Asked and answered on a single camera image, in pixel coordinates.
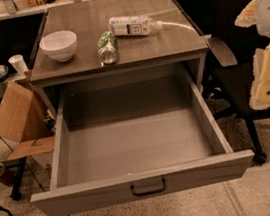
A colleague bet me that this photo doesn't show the green soda can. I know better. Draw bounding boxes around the green soda can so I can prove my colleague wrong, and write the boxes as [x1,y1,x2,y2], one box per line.
[97,31,119,65]

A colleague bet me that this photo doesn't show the grey cabinet with dark top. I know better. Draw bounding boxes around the grey cabinet with dark top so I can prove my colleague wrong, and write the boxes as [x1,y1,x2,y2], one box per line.
[31,0,208,113]

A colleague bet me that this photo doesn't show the grey open top drawer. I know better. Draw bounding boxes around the grey open top drawer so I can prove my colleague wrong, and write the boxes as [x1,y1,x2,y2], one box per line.
[31,63,253,216]

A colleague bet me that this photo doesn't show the black office chair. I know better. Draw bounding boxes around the black office chair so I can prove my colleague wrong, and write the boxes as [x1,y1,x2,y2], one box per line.
[202,0,270,164]

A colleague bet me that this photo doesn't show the clear plastic water bottle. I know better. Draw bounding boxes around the clear plastic water bottle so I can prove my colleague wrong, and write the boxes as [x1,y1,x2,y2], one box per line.
[108,15,163,37]

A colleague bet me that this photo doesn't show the white ceramic bowl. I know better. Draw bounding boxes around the white ceramic bowl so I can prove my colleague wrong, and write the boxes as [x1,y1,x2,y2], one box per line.
[39,30,78,62]

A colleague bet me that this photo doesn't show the white paper cup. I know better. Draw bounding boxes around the white paper cup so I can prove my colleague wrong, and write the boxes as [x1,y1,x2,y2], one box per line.
[9,54,28,75]

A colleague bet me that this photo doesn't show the open cardboard box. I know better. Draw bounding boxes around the open cardboard box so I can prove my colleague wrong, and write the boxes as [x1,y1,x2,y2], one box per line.
[0,78,56,168]

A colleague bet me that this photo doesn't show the black stand leg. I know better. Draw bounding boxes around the black stand leg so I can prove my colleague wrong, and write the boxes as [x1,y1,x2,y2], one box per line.
[11,157,27,201]

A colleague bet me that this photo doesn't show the black drawer handle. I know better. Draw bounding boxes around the black drawer handle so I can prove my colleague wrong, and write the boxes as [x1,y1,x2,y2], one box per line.
[130,179,167,197]

